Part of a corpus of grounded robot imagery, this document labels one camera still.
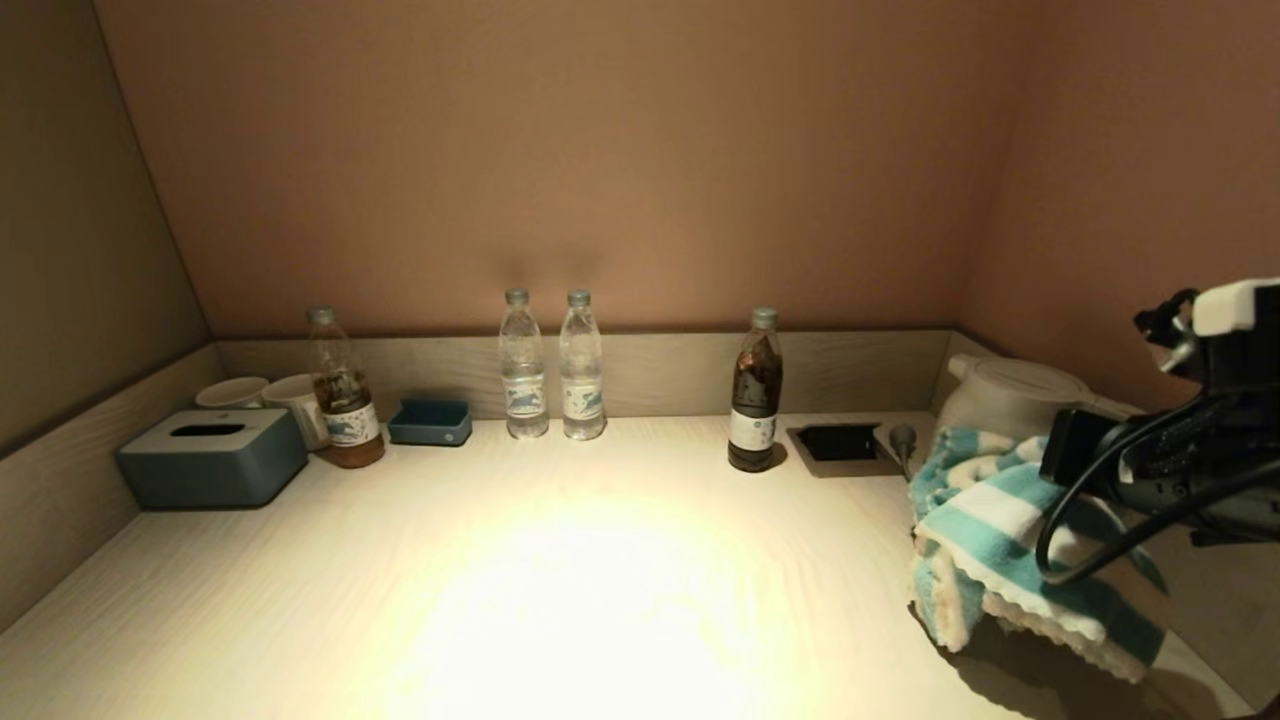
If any white ceramic mug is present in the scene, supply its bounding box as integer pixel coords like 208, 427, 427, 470
262, 374, 331, 452
195, 376, 271, 410

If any dark liquid plastic bottle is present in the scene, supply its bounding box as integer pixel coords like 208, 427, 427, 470
727, 307, 784, 473

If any teal white striped towel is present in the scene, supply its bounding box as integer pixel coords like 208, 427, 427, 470
908, 427, 1169, 684

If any white electric kettle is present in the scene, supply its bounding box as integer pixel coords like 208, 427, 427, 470
935, 353, 1146, 443

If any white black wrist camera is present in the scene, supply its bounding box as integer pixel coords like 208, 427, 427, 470
1135, 278, 1280, 401

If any amber tea plastic bottle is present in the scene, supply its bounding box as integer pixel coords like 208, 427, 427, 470
306, 305, 386, 469

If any black cable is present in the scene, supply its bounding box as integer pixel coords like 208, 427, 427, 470
1035, 395, 1280, 587

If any small blue plastic tray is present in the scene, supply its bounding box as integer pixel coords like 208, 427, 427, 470
387, 398, 474, 447

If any recessed black socket panel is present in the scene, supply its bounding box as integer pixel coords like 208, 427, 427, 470
786, 423, 901, 478

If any grey-blue tissue box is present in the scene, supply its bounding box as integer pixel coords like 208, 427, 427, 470
118, 408, 309, 510

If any clear water bottle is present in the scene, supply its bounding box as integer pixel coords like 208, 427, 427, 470
558, 289, 607, 442
498, 288, 549, 440

